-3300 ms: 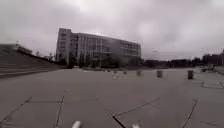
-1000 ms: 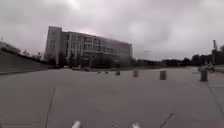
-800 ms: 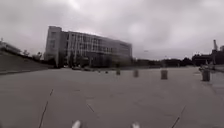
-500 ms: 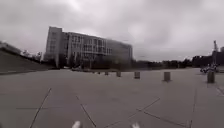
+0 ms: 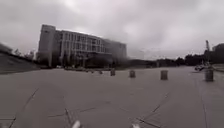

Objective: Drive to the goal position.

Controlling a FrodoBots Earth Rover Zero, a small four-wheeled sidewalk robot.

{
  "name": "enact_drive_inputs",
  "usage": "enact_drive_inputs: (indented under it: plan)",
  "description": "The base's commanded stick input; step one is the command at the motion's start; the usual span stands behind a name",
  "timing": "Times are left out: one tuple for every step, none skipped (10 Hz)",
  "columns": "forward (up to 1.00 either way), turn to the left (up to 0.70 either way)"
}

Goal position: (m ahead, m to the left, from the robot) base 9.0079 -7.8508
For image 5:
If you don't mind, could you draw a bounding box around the large grey multi-storey building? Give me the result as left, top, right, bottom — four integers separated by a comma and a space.
35, 23, 128, 70

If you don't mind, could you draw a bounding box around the vehicle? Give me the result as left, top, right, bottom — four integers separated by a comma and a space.
194, 64, 205, 72

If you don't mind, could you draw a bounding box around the dark sloping bank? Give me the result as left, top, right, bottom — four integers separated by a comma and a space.
0, 42, 42, 75

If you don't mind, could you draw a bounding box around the grey concrete paved plaza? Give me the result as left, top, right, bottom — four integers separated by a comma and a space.
0, 65, 224, 128

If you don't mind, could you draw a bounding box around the tall crane mast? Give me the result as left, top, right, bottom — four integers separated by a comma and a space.
204, 39, 212, 68

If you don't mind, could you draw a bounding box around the row of dark trees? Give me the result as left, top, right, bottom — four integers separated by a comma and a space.
127, 43, 224, 69

